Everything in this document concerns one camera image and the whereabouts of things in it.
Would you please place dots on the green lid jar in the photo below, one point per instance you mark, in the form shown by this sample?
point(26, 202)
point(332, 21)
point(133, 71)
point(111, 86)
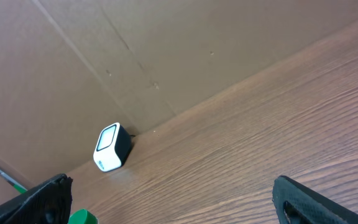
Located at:
point(83, 216)

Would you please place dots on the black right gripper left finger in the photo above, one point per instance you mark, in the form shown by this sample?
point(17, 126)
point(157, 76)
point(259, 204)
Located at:
point(49, 202)

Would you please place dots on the white barcode scanner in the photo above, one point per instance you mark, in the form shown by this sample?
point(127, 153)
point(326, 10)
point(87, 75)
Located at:
point(113, 148)

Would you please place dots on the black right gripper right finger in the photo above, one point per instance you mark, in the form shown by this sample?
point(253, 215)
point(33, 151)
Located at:
point(296, 203)

